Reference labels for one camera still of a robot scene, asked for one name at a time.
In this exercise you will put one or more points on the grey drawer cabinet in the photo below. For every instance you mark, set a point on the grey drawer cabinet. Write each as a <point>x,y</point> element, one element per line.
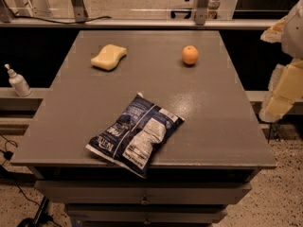
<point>207,163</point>

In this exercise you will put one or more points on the yellow sponge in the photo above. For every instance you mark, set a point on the yellow sponge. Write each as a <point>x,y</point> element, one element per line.
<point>109,57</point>

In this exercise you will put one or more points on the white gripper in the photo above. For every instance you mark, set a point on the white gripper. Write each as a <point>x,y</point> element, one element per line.
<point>294,37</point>

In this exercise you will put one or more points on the orange fruit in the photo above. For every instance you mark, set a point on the orange fruit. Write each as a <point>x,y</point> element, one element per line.
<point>190,54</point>

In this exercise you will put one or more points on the blue chip bag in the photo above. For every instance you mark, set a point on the blue chip bag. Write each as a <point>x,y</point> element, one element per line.
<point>130,142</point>

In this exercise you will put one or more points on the white pump bottle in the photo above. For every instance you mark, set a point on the white pump bottle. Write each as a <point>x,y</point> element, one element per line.
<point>18,82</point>

